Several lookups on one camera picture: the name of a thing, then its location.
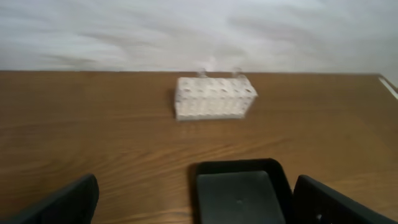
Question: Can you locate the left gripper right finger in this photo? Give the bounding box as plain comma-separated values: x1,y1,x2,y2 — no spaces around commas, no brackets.
292,174,398,224

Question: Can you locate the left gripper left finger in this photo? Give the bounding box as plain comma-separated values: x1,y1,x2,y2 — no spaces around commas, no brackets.
0,173,100,224

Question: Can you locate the white test tube rack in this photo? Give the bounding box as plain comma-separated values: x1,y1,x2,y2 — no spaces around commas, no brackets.
173,76,259,122

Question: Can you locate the black tray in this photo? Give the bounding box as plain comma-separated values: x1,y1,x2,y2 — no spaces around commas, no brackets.
190,157,295,224

